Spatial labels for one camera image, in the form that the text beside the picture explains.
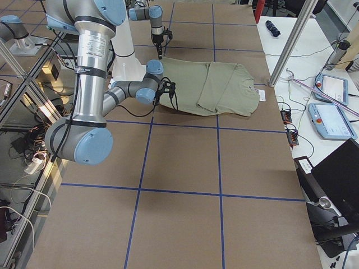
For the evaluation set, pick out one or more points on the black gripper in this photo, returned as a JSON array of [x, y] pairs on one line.
[[161, 90], [157, 40]]

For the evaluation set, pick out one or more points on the olive green long-sleeve shirt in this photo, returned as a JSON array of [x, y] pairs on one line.
[[210, 88]]

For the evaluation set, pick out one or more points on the arm mounting base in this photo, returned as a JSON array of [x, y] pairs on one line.
[[28, 46]]

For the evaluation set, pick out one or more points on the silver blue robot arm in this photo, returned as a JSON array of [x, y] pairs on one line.
[[107, 72], [154, 14]]

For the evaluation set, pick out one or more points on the white paper clothing tag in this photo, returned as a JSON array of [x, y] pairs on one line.
[[261, 94]]

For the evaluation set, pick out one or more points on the folded dark blue umbrella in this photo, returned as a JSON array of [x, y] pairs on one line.
[[272, 28]]

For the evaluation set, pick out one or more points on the orange black electronics board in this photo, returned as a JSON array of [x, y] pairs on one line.
[[286, 116]]

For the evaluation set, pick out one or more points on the pink reacher grabber stick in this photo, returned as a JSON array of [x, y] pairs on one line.
[[318, 92]]

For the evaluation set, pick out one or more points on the white power strip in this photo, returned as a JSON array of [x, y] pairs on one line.
[[35, 165]]

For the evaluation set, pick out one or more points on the near grey teach pendant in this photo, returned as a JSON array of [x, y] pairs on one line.
[[331, 122]]

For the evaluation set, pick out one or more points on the grey teach pendant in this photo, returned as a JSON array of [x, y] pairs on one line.
[[331, 122], [335, 87]]

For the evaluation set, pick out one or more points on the far grey teach pendant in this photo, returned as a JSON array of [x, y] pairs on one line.
[[335, 87]]

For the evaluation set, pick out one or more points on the grey metal water bottle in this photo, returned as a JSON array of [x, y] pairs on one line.
[[337, 54]]

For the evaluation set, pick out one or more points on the black laptop computer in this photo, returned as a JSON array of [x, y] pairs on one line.
[[335, 177]]

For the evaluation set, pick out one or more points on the white camera stand column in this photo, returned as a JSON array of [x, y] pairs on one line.
[[126, 66]]

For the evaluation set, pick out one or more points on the aluminium frame post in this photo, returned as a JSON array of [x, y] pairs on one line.
[[295, 34]]

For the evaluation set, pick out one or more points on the aluminium truss frame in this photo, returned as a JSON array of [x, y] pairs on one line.
[[29, 195]]

